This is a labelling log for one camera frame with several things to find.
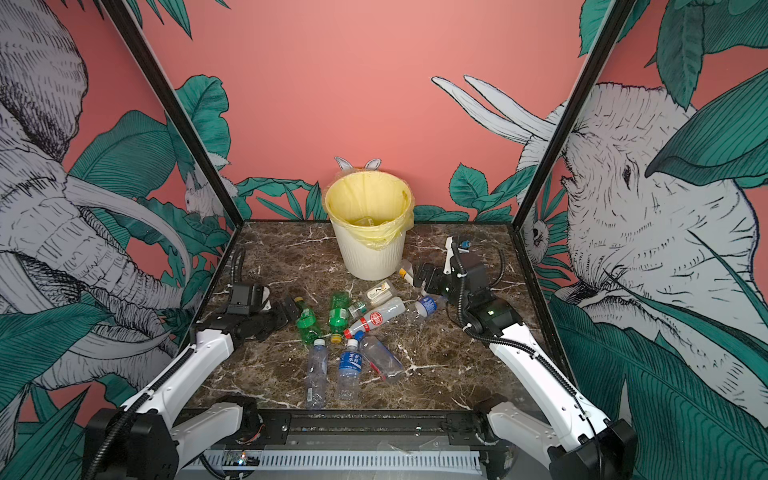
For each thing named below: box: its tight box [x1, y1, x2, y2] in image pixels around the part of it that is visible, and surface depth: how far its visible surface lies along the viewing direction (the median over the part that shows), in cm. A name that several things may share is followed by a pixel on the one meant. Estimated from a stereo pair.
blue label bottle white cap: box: [338, 339, 363, 403], surface depth 83 cm
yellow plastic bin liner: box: [323, 170, 415, 249], surface depth 97 cm
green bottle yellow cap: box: [294, 296, 321, 346], surface depth 92 cm
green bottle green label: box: [329, 291, 350, 344], surface depth 90 cm
